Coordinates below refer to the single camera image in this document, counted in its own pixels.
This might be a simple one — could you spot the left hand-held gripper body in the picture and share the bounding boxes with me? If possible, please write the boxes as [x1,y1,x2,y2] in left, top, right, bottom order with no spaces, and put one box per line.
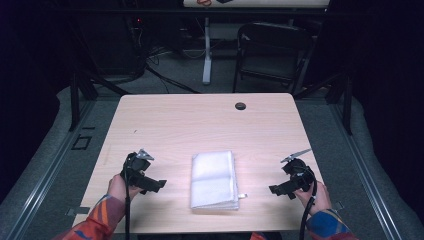
[120,148,155,188]

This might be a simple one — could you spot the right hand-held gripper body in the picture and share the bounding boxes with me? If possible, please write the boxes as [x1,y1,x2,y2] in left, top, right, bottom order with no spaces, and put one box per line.
[280,148,317,194]

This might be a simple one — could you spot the white mesh laundry bag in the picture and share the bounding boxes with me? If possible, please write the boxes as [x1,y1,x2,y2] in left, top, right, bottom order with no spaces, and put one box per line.
[189,150,249,211]

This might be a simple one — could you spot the person's right hand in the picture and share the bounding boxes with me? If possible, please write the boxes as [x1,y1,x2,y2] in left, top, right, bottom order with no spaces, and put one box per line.
[294,179,333,216]

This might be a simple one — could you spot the person's left hand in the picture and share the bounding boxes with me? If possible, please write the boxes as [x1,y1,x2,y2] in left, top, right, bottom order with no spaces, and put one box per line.
[107,173,144,205]

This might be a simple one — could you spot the black metal stand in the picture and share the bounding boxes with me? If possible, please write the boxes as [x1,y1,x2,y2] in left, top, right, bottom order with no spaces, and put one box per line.
[67,65,132,133]
[292,70,355,136]

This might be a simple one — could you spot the dark equipment cabinet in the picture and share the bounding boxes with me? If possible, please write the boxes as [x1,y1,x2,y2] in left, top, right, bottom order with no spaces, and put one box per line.
[78,11,146,76]

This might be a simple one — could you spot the black folding chair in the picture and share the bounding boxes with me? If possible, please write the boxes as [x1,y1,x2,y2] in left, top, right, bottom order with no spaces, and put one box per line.
[231,21,315,95]

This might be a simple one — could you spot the white-legged background table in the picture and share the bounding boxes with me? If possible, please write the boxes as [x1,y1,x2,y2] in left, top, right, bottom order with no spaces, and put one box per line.
[182,0,332,86]

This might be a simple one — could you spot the right hand-held gripper cable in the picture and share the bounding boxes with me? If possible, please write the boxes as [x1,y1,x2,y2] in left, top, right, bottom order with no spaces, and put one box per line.
[298,166,318,240]

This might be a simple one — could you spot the hand-held gripper cable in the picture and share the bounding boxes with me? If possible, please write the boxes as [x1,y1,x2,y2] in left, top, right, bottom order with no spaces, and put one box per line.
[298,166,318,240]
[123,168,132,240]

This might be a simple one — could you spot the left hand-held gripper cable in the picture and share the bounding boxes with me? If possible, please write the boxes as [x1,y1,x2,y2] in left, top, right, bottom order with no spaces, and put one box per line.
[123,168,132,240]

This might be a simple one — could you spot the metal floor rail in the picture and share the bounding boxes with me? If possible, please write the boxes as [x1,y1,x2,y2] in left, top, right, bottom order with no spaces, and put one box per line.
[327,102,402,240]
[5,99,98,240]

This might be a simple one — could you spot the black floor cable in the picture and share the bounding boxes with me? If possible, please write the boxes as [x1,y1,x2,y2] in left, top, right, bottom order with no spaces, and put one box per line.
[145,63,202,95]

